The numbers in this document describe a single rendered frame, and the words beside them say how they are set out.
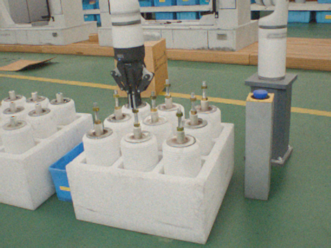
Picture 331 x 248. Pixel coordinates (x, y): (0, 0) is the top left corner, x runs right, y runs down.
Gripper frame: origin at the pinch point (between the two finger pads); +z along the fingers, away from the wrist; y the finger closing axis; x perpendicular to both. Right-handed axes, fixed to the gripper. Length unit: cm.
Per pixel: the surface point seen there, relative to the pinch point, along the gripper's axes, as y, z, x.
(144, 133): 0.2, 9.8, 2.3
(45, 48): -281, 29, 173
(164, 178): 10.8, 17.2, -4.4
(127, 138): -1.7, 9.8, -2.5
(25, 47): -316, 29, 171
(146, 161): 4.1, 15.2, -2.4
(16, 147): -37.4, 15.4, -14.4
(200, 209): 20.0, 24.4, -2.8
